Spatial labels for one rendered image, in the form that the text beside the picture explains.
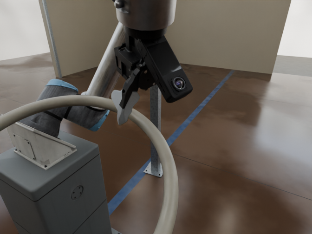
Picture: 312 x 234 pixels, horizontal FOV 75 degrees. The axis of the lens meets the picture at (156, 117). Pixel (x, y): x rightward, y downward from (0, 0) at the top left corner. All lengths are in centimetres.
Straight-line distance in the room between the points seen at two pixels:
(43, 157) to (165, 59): 86
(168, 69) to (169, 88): 3
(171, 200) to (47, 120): 82
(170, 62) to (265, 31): 609
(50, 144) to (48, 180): 16
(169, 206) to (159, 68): 25
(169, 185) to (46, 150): 76
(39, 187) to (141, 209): 108
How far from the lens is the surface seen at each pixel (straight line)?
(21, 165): 121
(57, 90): 113
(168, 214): 41
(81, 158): 114
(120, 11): 33
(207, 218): 193
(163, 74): 33
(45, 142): 106
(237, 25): 647
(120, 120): 42
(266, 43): 642
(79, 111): 110
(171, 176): 43
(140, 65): 36
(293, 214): 223
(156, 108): 183
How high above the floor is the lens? 151
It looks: 27 degrees down
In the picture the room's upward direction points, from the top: straight up
